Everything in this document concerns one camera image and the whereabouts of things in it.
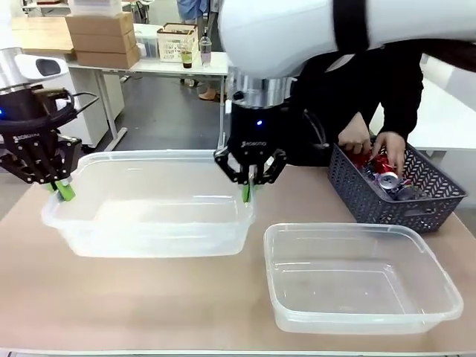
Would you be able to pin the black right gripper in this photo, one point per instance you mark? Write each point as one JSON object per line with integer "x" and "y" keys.
{"x": 256, "y": 130}

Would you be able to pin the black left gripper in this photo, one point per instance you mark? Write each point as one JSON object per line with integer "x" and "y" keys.
{"x": 26, "y": 111}

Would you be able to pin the clear plastic bin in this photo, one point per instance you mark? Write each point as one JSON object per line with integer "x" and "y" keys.
{"x": 353, "y": 286}
{"x": 148, "y": 223}

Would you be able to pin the crushed red can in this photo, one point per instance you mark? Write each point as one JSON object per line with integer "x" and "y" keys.
{"x": 381, "y": 163}

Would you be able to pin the crushed silver top can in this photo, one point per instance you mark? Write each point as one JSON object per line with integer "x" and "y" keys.
{"x": 388, "y": 181}

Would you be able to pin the person's left forearm black sleeve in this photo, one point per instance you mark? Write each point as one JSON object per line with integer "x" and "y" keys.
{"x": 403, "y": 104}

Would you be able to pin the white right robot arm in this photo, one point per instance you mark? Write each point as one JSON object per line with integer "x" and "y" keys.
{"x": 279, "y": 37}

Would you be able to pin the dark gray woven plastic basket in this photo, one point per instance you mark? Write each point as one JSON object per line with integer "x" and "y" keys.
{"x": 431, "y": 208}

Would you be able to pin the person's right hand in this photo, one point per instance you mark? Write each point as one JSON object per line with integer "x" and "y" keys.
{"x": 355, "y": 135}

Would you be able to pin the person's left hand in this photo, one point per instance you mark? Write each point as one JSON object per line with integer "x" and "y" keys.
{"x": 390, "y": 147}

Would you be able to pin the white cabinet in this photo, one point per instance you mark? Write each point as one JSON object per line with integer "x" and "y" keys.
{"x": 100, "y": 108}

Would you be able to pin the person's black clothed torso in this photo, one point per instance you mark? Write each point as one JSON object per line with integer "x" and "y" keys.
{"x": 334, "y": 93}

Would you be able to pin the white background desk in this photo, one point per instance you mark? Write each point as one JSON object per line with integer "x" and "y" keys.
{"x": 167, "y": 70}

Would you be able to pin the brown cardboard box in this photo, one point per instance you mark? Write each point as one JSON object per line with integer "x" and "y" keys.
{"x": 100, "y": 24}
{"x": 104, "y": 41}
{"x": 108, "y": 58}

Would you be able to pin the white crate with wood trim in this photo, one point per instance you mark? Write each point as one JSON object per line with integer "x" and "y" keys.
{"x": 176, "y": 44}

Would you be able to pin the wooden background table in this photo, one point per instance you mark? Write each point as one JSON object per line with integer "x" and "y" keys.
{"x": 41, "y": 33}

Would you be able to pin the small clear storage container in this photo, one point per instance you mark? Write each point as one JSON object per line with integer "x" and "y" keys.
{"x": 148, "y": 46}

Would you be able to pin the background person in blue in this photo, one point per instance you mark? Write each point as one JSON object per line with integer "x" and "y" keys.
{"x": 193, "y": 9}

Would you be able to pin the white side table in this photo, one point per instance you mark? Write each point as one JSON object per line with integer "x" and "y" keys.
{"x": 446, "y": 111}

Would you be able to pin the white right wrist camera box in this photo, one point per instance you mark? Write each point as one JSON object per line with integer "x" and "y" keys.
{"x": 227, "y": 107}

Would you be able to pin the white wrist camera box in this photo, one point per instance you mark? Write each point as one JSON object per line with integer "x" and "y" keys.
{"x": 44, "y": 67}
{"x": 227, "y": 107}

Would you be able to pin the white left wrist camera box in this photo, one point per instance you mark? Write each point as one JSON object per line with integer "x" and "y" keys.
{"x": 44, "y": 67}

